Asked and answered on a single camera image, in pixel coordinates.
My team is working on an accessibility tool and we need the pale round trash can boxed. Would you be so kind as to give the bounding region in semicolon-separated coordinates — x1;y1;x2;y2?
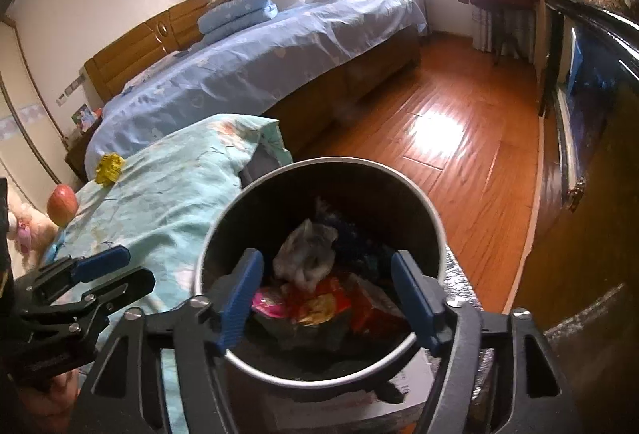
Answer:
196;157;447;387

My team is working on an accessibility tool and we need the teal printed blanket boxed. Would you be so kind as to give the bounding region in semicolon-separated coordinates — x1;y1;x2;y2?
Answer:
37;113;294;434

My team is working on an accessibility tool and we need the wooden headboard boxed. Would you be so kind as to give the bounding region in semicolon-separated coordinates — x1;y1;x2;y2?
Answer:
82;0;220;103

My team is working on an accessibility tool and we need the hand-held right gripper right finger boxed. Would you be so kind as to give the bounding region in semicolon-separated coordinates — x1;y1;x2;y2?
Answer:
389;249;582;434

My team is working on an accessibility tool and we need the dark wooden glass cabinet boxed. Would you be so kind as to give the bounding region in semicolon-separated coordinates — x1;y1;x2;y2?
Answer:
536;0;639;315

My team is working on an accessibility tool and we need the red snack wrapper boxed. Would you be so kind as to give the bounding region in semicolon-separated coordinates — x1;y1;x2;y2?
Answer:
284;277;400;337

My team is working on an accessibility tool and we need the bed with blue sheet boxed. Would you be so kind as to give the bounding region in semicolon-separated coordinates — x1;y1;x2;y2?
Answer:
84;0;429;182

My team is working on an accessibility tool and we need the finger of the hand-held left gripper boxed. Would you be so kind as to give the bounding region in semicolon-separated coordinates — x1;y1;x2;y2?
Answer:
74;267;157;345
31;244;131;300

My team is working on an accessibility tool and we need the wooden nightstand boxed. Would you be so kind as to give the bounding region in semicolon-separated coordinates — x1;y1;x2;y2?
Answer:
65;125;103;182

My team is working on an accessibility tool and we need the white wrapper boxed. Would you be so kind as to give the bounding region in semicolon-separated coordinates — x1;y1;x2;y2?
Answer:
272;219;340;290

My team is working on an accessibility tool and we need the cream sliding wardrobe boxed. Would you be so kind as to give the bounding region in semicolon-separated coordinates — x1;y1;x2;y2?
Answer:
0;20;65;210

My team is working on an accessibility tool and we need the folded blue quilt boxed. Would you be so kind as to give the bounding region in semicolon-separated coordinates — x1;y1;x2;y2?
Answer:
197;0;279;36

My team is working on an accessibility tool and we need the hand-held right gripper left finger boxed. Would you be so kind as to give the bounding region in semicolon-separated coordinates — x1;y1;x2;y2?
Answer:
75;248;265;434

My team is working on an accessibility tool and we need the cream teddy bear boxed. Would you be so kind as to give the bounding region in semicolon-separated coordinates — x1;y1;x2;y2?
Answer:
6;192;60;270

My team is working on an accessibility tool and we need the wall socket panel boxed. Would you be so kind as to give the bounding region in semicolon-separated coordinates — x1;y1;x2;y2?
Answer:
57;77;85;106

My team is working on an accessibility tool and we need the person's left hand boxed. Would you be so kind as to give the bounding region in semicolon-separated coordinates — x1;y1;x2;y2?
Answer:
24;358;81;416

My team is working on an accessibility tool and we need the pink toy package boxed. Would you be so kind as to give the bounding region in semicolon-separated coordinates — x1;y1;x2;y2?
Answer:
251;290;290;319

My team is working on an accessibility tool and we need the framed photo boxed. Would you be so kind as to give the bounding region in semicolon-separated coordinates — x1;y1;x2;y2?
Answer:
70;103;103;133

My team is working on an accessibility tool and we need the yellow snack wrapper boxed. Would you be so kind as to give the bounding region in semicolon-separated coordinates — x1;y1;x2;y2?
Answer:
95;153;125;188

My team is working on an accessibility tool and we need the red apple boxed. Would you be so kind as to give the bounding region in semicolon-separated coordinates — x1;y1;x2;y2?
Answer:
46;183;79;228

